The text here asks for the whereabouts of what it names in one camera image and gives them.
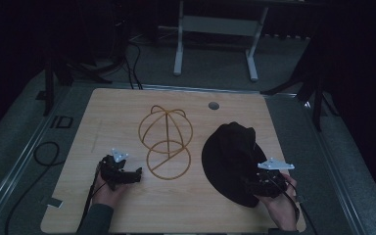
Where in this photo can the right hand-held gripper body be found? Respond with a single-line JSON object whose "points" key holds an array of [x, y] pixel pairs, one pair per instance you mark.
{"points": [[269, 178]]}

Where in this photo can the black tripod stand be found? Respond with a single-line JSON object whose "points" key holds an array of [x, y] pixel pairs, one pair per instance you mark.
{"points": [[62, 71], [306, 88]]}

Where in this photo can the white metal desk frame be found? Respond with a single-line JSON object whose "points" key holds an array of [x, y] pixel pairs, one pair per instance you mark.
{"points": [[218, 39]]}

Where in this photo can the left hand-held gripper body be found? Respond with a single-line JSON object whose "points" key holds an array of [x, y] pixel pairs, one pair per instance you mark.
{"points": [[113, 169]]}

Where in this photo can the black brimmed hat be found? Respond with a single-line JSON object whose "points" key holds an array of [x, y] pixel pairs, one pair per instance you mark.
{"points": [[232, 162]]}

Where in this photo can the grey tape piece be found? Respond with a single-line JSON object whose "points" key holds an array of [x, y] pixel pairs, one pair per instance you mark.
{"points": [[53, 202]]}

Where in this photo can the person's left hand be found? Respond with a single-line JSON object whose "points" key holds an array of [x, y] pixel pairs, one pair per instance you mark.
{"points": [[108, 194]]}

